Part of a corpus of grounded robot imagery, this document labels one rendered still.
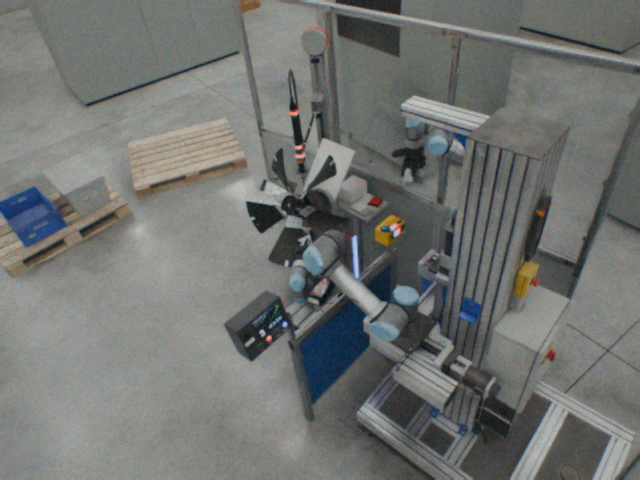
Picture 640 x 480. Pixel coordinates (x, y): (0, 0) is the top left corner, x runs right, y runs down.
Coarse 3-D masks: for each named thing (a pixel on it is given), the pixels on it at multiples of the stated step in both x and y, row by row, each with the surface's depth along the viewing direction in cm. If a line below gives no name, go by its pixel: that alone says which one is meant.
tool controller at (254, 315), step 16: (256, 304) 217; (272, 304) 215; (240, 320) 210; (256, 320) 210; (272, 320) 217; (288, 320) 224; (240, 336) 206; (256, 336) 212; (272, 336) 219; (240, 352) 218; (256, 352) 214
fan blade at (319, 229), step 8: (312, 216) 268; (320, 216) 267; (328, 216) 267; (336, 216) 267; (312, 224) 264; (320, 224) 263; (328, 224) 263; (336, 224) 263; (344, 224) 262; (320, 232) 261
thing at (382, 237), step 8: (392, 216) 280; (384, 224) 275; (392, 224) 274; (400, 224) 274; (376, 232) 274; (384, 232) 270; (392, 232) 270; (400, 232) 277; (376, 240) 278; (384, 240) 272; (392, 240) 274
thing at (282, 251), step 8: (288, 232) 276; (296, 232) 277; (280, 240) 276; (288, 240) 276; (296, 240) 277; (280, 248) 277; (288, 248) 276; (272, 256) 278; (280, 256) 277; (288, 256) 277; (280, 264) 277; (288, 264) 277
